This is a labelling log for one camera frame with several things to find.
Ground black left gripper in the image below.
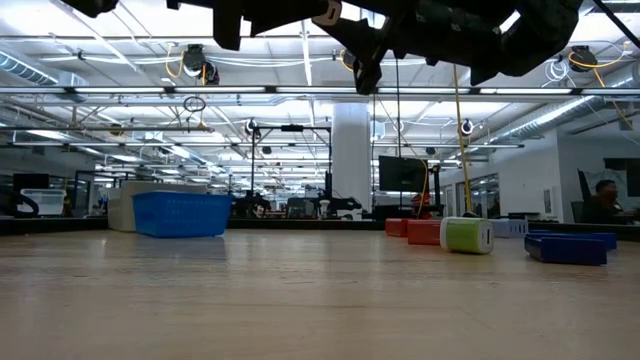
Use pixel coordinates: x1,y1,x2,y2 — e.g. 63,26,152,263
167,0,327,52

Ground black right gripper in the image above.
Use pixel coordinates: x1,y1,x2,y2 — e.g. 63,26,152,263
313,0,511,96

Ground red usb charger block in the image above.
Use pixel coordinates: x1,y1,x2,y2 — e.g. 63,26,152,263
384,218,411,238
407,219,444,246

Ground green and white canister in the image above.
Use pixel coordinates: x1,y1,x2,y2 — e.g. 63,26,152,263
439,216,495,256

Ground light blue charger block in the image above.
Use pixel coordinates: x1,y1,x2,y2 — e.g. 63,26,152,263
489,218,530,239

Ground dark blue digital clock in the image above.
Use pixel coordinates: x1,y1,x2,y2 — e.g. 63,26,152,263
523,234,608,267

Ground black background robot station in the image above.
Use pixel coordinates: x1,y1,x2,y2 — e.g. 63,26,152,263
234,124,364,222

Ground black monitor on stand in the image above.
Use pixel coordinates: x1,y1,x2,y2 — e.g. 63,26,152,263
378,155,429,194

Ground blue plastic mesh basket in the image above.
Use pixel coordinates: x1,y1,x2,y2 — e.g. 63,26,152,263
131,191,235,239

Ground person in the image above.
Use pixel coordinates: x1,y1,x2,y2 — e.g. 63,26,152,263
579,178,640,225

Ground clear plastic storage box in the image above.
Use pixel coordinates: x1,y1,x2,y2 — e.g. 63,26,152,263
19,188,68,217

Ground yellow hanging cable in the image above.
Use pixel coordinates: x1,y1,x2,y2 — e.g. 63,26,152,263
452,64,475,217

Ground black aluminium table frame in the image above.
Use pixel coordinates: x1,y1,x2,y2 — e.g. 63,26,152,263
0,214,640,243

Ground grey plastic handled bin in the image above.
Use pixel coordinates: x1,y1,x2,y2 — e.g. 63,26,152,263
107,180,209,233

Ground black curved hose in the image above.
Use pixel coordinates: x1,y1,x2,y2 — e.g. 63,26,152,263
0,185,40,219

